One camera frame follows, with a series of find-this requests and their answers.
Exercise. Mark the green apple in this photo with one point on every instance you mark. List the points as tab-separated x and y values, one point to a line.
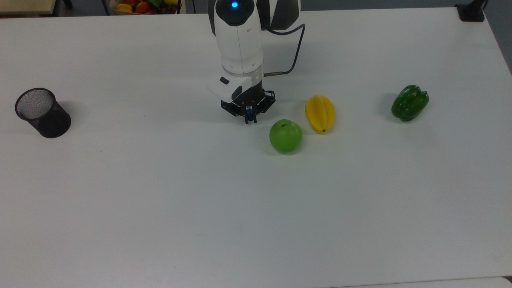
285	136

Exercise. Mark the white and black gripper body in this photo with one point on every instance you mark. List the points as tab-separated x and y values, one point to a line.
236	90

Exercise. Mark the basket of toy fruit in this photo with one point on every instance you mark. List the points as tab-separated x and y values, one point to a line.
146	6

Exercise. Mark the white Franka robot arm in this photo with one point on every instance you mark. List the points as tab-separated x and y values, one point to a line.
240	36

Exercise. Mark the black stand base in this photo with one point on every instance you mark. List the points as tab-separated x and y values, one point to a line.
470	11

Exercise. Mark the black mesh pen cup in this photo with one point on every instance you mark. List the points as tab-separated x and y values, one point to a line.
43	114

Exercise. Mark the yellow starfruit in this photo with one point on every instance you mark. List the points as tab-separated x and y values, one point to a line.
320	113

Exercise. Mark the blue marker pen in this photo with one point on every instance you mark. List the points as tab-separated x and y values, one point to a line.
250	114

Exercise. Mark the light wooden board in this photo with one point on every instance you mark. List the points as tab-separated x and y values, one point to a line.
26	6

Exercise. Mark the green bell pepper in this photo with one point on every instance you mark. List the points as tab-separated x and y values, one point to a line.
409	102

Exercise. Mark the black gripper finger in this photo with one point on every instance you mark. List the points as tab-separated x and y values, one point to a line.
246	115
255	115

